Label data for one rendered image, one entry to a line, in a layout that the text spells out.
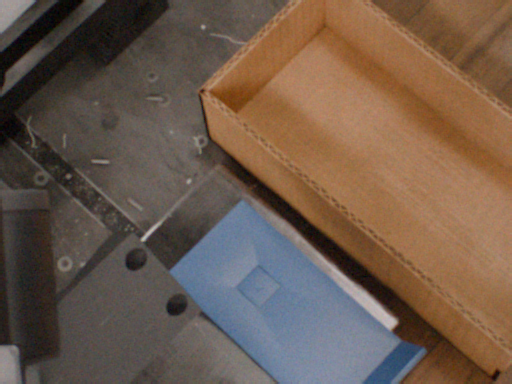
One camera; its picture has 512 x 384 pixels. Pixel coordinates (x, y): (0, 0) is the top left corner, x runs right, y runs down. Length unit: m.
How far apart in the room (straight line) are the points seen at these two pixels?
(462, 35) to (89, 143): 0.27
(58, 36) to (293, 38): 0.16
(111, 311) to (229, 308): 0.26
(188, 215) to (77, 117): 0.12
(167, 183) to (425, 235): 0.18
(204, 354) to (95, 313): 0.26
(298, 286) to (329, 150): 0.10
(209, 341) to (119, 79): 0.21
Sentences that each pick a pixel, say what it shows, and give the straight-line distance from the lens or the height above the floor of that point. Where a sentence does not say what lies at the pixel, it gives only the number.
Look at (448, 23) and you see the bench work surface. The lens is 0.81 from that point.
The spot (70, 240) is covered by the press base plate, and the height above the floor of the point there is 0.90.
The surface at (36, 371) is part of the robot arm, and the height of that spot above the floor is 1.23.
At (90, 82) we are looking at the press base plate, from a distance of 0.80.
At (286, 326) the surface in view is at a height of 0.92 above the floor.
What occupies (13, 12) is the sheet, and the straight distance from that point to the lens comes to 0.78.
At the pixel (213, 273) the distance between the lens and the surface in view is 0.71.
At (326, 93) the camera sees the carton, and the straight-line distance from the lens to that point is 0.77.
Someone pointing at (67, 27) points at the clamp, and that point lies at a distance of 0.73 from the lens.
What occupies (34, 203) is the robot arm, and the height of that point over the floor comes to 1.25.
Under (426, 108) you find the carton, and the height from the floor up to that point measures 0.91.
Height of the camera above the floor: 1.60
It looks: 69 degrees down
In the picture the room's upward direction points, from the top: 8 degrees counter-clockwise
